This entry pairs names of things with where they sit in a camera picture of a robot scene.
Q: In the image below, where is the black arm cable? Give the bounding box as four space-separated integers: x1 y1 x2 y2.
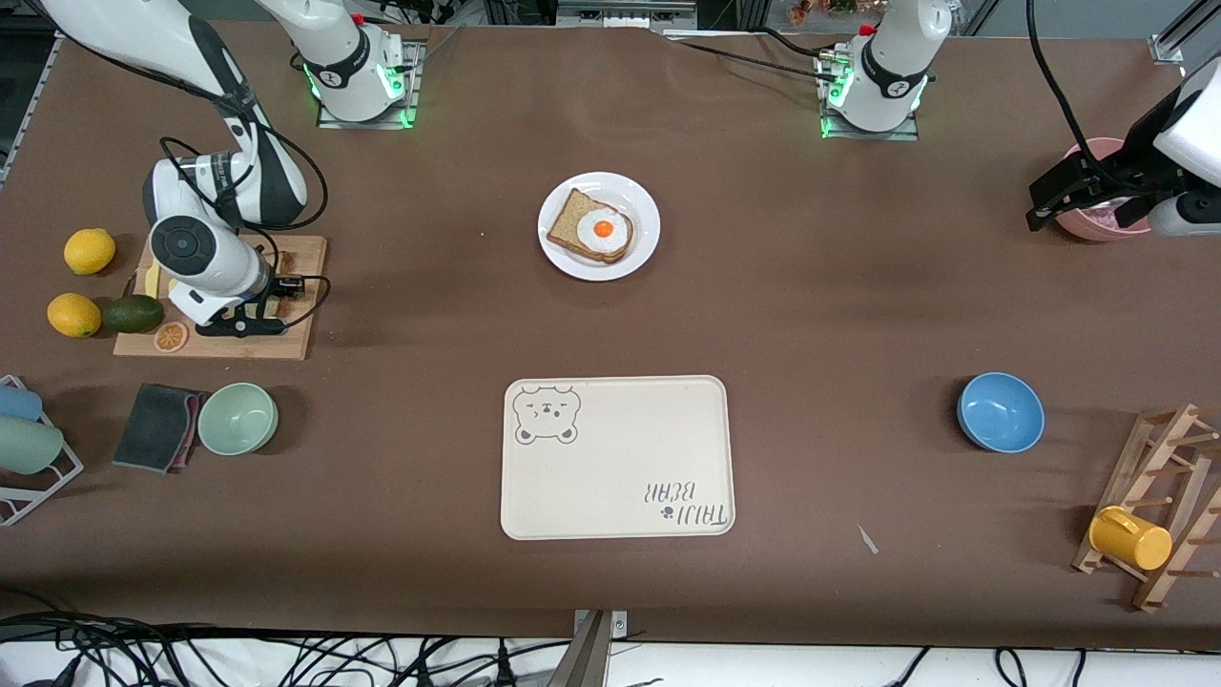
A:
157 119 332 330
1026 0 1160 192

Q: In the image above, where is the cream tray with bear print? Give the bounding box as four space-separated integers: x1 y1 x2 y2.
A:
501 375 736 541

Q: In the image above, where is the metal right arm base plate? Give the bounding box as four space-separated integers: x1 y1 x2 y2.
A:
317 38 425 130

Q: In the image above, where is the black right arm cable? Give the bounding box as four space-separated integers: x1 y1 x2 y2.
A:
157 119 332 330

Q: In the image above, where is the light blue cup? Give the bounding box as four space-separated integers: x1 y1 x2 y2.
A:
0 384 44 423

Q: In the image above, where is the pale green bowl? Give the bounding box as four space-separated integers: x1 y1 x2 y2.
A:
197 383 279 456

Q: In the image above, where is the yellow lemon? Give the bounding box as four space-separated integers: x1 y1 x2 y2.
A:
47 293 102 339
64 228 116 276

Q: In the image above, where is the pink bowl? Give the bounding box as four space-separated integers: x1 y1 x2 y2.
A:
1052 138 1160 242

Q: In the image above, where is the pale green cup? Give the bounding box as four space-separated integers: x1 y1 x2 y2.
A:
0 415 65 475

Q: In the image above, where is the grey cloth with pink edge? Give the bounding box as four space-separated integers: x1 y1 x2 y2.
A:
113 384 209 474

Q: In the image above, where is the black floor cable bundle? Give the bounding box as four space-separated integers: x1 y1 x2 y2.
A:
0 587 573 687

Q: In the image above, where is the wooden peg drying rack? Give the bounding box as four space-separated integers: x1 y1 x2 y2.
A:
1071 404 1221 614

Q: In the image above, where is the white round plate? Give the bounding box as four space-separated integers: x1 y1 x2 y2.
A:
537 172 661 282

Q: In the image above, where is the black cable on table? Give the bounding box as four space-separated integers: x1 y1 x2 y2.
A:
668 29 836 82

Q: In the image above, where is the green avocado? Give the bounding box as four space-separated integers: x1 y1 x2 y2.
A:
101 295 165 335

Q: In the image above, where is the brown bread slice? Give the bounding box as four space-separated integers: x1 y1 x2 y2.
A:
547 188 634 265

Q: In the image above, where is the white wire rack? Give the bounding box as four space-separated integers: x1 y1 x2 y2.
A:
0 374 85 528

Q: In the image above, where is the fried egg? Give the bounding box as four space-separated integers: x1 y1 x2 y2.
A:
576 210 631 257

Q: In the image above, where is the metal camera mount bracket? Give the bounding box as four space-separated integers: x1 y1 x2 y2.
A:
544 609 631 687

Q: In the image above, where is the blue bowl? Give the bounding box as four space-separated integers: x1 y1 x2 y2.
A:
957 372 1045 453

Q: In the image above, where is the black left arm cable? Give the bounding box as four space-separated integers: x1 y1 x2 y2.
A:
1026 0 1160 192

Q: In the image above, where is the yellow mug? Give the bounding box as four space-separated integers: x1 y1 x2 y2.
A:
1089 506 1173 572

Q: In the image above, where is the aluminium profile bar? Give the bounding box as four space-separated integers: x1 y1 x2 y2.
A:
1149 0 1221 64

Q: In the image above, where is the wooden cutting board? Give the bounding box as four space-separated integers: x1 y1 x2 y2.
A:
113 235 328 362

